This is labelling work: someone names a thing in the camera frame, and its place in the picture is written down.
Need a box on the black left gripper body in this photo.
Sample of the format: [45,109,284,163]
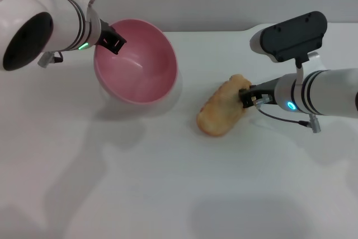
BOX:
[96,19,112,46]

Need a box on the silver right camera mount bracket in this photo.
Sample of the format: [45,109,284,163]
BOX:
[295,53,323,85]

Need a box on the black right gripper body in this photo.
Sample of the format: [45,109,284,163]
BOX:
[250,79,280,103]

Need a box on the pink plastic bowl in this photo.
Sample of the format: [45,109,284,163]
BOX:
[93,19,179,105]

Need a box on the orange ridged bread loaf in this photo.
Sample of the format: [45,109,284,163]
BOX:
[196,74,252,138]

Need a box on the left gripper cable with plug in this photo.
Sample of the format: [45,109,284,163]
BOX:
[37,51,64,69]

